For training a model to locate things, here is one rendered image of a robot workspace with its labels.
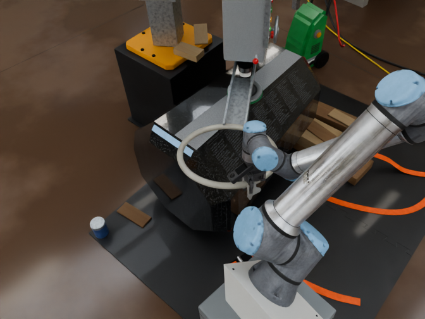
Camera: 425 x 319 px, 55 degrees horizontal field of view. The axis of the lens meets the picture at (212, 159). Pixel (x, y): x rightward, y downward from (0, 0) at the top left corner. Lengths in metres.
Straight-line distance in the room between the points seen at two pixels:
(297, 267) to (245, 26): 1.24
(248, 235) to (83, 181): 2.23
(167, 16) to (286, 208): 1.99
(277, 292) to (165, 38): 2.11
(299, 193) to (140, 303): 1.70
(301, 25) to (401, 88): 2.82
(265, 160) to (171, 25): 1.71
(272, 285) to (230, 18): 1.31
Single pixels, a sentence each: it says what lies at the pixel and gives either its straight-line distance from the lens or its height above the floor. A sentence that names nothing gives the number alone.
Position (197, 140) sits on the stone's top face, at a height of 0.85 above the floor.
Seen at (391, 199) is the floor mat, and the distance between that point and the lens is 3.25.
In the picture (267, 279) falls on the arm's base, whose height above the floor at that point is 1.15.
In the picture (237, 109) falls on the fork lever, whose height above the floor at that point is 1.00.
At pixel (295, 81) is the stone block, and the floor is 0.78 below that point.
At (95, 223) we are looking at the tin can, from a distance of 2.94.
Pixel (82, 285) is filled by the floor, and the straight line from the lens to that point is 2.91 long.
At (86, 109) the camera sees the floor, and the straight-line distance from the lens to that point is 3.97.
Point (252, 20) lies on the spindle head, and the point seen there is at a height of 1.40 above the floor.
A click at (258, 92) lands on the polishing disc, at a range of 2.54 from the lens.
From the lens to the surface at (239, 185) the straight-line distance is 1.79.
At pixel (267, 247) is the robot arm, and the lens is 1.34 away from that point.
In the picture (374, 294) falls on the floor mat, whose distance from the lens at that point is 2.83.
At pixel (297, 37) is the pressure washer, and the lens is 3.99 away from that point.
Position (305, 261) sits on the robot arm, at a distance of 1.46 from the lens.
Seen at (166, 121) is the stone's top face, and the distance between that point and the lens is 2.42.
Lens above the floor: 2.51
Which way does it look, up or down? 49 degrees down
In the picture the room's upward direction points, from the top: 4 degrees counter-clockwise
